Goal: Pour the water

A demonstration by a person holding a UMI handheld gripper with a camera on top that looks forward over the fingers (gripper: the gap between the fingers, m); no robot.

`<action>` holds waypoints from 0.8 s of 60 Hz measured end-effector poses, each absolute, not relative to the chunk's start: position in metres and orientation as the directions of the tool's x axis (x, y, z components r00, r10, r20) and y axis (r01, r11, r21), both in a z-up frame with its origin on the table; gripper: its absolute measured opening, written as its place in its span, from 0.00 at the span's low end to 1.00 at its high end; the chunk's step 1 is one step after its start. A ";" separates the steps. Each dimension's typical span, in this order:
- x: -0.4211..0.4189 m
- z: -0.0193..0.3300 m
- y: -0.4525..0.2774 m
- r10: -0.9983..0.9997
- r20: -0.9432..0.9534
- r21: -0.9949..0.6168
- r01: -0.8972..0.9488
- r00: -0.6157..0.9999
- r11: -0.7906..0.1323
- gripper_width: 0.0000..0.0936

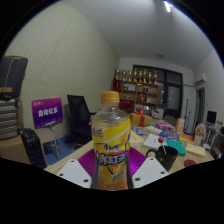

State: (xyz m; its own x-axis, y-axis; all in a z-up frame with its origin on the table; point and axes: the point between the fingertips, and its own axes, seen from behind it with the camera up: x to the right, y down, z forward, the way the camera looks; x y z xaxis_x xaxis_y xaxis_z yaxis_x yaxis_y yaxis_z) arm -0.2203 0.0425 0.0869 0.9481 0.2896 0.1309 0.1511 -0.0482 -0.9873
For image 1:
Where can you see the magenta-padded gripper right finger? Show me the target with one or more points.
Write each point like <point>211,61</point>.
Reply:
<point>150,170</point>

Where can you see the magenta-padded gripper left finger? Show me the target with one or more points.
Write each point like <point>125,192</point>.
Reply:
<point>75,171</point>

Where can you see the yellow labelled drink bottle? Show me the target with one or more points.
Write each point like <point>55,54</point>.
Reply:
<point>111,140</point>

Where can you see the black mug with coloured dots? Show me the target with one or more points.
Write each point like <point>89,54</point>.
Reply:
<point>168,160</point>

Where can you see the white booklet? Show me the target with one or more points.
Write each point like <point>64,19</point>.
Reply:
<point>154,141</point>

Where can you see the cream box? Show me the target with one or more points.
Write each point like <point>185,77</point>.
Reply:
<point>136,140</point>

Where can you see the teal book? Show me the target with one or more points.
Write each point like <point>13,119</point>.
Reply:
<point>176,146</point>

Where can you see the blue colourful book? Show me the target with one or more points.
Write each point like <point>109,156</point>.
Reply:
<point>169,135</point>

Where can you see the flat round red coaster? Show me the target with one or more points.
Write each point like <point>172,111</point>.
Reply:
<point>190,163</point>

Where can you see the black suitcase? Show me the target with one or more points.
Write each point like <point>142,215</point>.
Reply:
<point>33,148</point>

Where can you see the orange red booklet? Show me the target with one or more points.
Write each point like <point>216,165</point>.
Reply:
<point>186,137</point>

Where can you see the pale yellow envelope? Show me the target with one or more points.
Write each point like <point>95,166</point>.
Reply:
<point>195,150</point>

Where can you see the yellow gift box red ribbon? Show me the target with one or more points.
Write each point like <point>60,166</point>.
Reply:
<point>141,119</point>

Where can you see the white card stand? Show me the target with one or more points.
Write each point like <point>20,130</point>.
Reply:
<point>180,125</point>

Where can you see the black office chair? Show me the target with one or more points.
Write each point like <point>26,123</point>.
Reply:
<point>78,115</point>

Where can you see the pink potted flower plant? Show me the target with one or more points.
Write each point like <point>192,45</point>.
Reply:
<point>200,130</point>

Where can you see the purple sign board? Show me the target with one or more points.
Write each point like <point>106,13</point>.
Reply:
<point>46,112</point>

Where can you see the wooden shelf unit with trophies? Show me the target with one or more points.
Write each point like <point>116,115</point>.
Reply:
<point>140,93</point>

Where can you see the computer monitor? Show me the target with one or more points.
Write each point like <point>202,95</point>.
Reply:
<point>211,117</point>

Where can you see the grey ribbed suitcase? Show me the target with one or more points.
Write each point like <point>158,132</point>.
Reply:
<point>8,118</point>

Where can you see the white air conditioner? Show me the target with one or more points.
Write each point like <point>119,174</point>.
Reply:
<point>200,80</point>

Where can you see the black bag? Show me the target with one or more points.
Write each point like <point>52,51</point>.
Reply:
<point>11,76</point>

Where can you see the ceiling light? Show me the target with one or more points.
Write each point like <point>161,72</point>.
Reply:
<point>167,6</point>

